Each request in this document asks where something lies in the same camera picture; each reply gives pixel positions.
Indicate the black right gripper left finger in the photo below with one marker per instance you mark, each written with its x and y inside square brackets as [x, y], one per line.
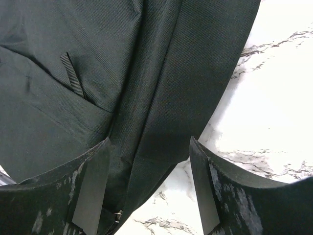
[66, 200]

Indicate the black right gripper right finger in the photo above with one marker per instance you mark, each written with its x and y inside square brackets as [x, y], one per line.
[234, 201]

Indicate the black student backpack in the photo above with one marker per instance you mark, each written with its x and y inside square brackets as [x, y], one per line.
[147, 74]

